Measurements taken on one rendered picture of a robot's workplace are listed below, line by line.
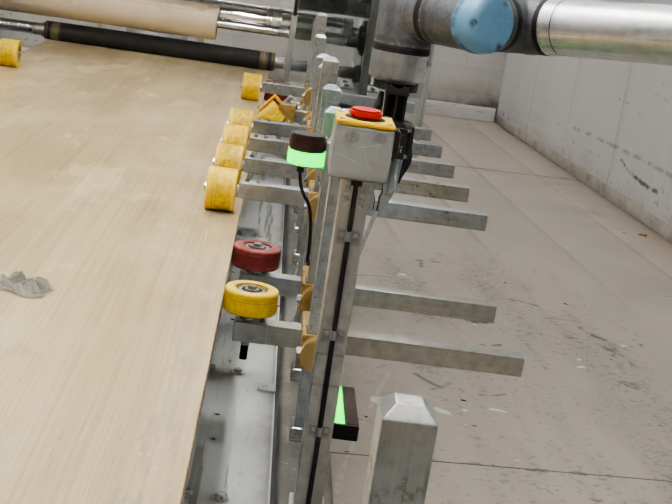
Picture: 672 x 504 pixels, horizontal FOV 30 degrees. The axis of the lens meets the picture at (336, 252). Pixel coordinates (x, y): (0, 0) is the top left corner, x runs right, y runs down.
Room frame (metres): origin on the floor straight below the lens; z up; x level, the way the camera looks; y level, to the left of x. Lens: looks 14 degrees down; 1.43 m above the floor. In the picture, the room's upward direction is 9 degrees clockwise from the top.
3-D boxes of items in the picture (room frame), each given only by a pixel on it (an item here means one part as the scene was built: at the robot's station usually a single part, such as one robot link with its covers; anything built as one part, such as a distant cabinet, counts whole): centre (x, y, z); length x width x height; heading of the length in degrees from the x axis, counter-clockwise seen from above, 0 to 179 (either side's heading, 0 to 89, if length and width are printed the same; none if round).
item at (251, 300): (1.77, 0.11, 0.85); 0.08 x 0.08 x 0.11
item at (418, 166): (2.78, 0.01, 0.95); 0.50 x 0.04 x 0.04; 94
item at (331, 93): (2.48, 0.06, 0.89); 0.03 x 0.03 x 0.48; 4
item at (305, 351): (1.76, 0.01, 0.84); 0.13 x 0.06 x 0.05; 4
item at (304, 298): (2.01, 0.03, 0.85); 0.13 x 0.06 x 0.05; 4
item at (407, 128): (1.98, -0.05, 1.15); 0.09 x 0.08 x 0.12; 4
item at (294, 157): (1.98, 0.07, 1.07); 0.06 x 0.06 x 0.02
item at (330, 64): (2.73, 0.07, 0.92); 0.03 x 0.03 x 0.48; 4
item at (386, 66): (1.99, -0.06, 1.24); 0.10 x 0.09 x 0.05; 94
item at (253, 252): (2.02, 0.13, 0.85); 0.08 x 0.08 x 0.11
